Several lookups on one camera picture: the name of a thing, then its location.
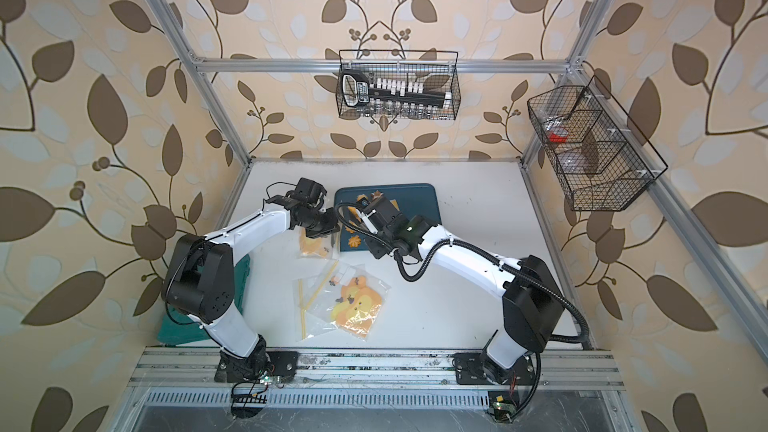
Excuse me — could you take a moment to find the clear duck zip bag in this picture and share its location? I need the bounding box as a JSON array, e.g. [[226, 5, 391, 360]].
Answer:
[[298, 232, 334, 259]]

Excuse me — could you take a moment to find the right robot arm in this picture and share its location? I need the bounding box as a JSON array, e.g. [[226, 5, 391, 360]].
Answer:
[[348, 196, 565, 383]]

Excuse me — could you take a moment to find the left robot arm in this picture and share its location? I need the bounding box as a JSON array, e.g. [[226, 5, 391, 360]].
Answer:
[[161, 178, 340, 380]]

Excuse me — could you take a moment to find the orange duck zip bag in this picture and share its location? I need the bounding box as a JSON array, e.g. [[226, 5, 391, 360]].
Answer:
[[329, 273, 389, 339]]

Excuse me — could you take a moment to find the clear zip bag yellow strip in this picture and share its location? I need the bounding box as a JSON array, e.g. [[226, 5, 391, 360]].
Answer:
[[292, 260, 341, 342]]

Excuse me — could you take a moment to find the teal tray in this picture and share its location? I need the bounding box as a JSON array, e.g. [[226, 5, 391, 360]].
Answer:
[[334, 183, 442, 253]]

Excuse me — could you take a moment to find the green box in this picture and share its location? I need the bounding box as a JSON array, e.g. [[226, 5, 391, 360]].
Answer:
[[157, 253, 251, 347]]

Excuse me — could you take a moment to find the red item in basket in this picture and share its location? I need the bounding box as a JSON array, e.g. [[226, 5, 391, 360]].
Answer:
[[547, 128, 568, 144]]

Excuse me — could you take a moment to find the back wire basket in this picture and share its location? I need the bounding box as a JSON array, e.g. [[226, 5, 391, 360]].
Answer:
[[335, 48, 462, 121]]

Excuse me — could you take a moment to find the wire basket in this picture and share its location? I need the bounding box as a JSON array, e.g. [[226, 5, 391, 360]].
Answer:
[[527, 76, 668, 212], [335, 48, 462, 121]]

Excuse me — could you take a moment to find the right wire basket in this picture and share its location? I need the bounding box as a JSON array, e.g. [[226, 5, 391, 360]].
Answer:
[[527, 76, 668, 212]]

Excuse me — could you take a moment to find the black corrugated cable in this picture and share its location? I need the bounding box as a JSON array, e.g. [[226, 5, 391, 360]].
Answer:
[[335, 202, 592, 421]]

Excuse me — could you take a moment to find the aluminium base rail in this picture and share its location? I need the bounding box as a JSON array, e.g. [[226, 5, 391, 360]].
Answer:
[[129, 347, 625, 392]]

